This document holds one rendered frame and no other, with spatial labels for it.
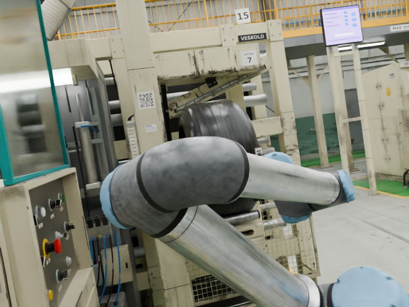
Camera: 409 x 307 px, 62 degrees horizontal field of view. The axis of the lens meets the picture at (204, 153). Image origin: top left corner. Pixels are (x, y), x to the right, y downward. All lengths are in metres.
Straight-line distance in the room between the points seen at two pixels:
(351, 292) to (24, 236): 0.73
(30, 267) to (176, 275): 0.99
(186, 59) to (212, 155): 1.42
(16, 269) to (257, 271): 0.50
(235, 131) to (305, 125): 10.37
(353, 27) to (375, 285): 5.13
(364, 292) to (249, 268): 0.28
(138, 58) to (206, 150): 1.14
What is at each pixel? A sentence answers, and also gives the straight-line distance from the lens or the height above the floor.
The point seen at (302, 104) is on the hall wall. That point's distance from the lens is 11.88.
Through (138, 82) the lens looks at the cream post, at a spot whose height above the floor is 1.59.
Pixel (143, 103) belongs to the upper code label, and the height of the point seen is 1.50.
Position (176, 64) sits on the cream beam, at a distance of 1.91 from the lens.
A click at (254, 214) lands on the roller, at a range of 1.63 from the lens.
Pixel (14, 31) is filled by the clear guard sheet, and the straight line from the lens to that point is 1.06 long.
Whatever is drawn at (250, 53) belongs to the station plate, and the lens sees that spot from 2.01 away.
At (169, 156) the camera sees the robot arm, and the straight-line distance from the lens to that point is 0.53.
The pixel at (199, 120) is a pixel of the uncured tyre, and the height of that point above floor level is 1.38.
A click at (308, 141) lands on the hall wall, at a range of 11.84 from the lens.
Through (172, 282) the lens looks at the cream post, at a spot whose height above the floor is 0.65.
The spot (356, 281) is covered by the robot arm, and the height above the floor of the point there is 0.92.
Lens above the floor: 1.31
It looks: 3 degrees down
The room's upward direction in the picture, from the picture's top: 9 degrees counter-clockwise
